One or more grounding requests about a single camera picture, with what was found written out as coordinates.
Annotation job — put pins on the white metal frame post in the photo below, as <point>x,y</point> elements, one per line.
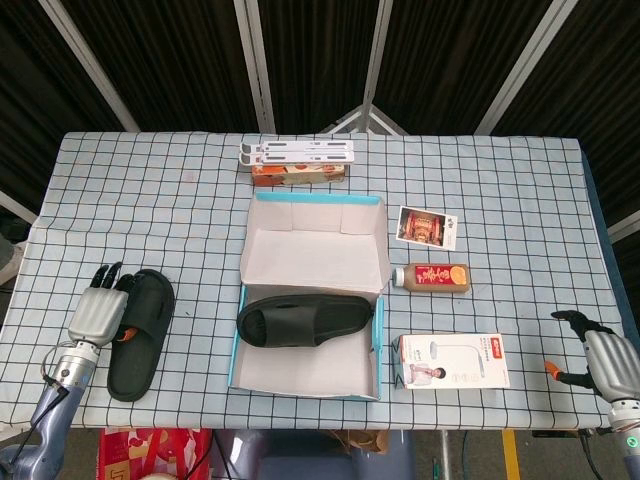
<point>90,65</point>
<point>380,55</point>
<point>525,70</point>
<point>255,65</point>

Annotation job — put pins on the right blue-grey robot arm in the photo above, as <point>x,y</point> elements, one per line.
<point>627,435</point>

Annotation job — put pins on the white folding laptop stand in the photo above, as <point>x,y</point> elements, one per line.
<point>300,150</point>

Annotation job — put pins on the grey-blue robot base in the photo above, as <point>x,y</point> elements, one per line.
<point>310,460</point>

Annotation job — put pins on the temple photo postcard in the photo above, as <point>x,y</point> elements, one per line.
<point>427,227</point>

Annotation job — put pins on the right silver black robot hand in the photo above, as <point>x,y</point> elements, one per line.
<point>610,360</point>

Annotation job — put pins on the brown juice bottle red label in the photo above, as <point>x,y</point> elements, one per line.
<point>435,277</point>

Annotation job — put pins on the light blue cardboard shoe box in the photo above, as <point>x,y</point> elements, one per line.
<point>310,250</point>

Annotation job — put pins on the black rubber slipper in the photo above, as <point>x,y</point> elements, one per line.
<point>310,320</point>
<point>145,350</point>

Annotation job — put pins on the white desk lamp product box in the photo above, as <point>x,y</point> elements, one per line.
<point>450,362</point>

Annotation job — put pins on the blue checkered tablecloth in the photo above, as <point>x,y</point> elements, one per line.
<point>525,200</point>

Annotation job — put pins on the white triangular frame brace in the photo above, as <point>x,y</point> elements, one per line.
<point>350,122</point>

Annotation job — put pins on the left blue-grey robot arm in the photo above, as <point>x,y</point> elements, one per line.
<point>45,420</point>

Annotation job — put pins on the brown paper bag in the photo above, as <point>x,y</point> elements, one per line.
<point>360,440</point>

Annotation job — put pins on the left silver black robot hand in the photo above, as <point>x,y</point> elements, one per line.
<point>97,315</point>

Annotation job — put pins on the orange box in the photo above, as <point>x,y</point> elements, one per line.
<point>300,175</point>

